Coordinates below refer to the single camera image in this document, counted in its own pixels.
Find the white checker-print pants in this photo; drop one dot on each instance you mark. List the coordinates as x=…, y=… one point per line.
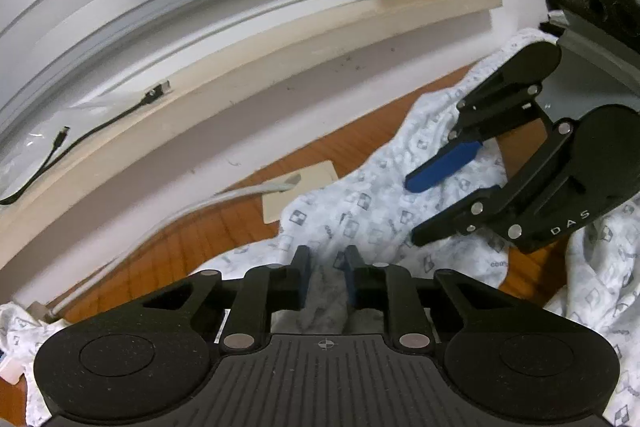
x=380, y=207

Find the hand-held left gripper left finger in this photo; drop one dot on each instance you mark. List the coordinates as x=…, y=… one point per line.
x=302, y=279

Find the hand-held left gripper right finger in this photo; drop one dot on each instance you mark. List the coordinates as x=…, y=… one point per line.
x=351, y=279

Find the beige window sill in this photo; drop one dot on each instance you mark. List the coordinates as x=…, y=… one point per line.
x=250, y=72

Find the clear plastic bag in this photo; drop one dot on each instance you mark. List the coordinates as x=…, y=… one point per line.
x=20, y=157

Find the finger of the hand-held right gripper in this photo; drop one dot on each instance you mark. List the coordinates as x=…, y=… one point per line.
x=450, y=222
x=440, y=167

